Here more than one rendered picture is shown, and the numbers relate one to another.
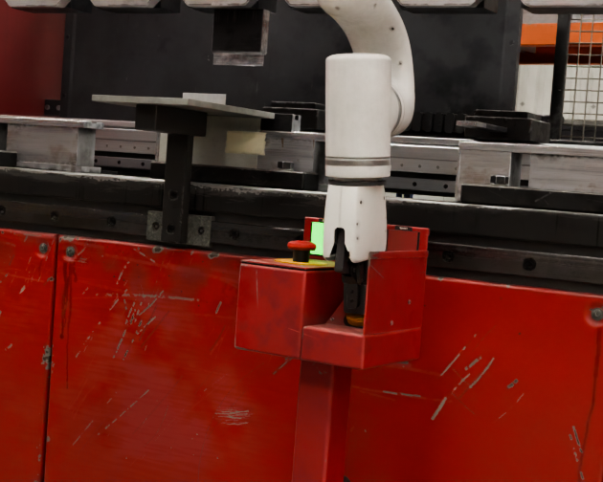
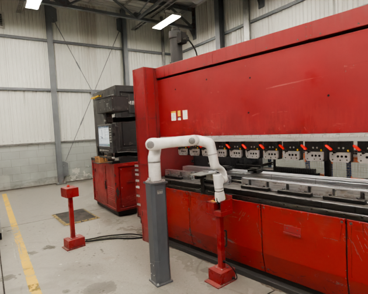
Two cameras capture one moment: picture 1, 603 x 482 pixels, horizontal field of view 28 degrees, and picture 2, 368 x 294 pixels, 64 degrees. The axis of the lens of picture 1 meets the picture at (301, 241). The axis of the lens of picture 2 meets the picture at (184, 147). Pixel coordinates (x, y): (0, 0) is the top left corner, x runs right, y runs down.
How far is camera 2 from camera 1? 1.48 m
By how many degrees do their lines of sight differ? 19
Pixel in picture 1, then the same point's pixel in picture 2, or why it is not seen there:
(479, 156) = (244, 179)
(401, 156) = (240, 174)
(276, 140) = not seen: hidden behind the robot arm
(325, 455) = (219, 227)
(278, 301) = (210, 207)
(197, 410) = (208, 218)
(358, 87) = (216, 179)
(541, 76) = not seen: hidden behind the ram
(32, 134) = (184, 174)
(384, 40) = (221, 170)
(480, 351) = (243, 211)
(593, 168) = (259, 182)
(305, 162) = not seen: hidden behind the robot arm
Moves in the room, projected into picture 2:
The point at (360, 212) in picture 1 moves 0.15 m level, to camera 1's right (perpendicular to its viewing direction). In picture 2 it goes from (219, 195) to (235, 196)
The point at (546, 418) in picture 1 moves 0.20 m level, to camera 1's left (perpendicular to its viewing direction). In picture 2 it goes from (253, 221) to (232, 220)
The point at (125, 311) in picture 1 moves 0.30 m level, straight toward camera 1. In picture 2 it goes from (198, 203) to (193, 210)
